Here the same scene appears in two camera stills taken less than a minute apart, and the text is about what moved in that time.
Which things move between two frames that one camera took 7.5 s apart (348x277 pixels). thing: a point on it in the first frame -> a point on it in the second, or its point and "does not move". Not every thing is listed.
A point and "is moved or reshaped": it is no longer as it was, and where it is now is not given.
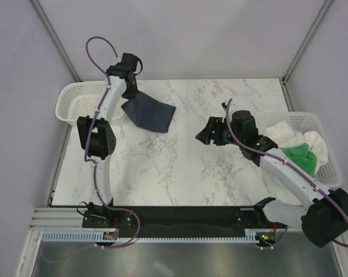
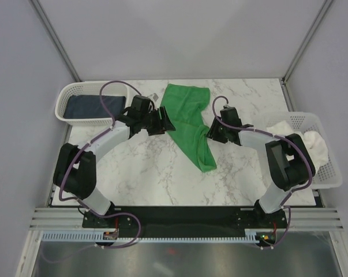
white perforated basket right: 329,172 does not move
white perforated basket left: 81,99 does not move
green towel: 303,157 is moved or reshaped
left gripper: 130,95 -> 162,125
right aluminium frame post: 323,7 does not move
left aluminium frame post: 55,38 does not move
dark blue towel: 149,113 -> 89,107
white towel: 285,137 does not move
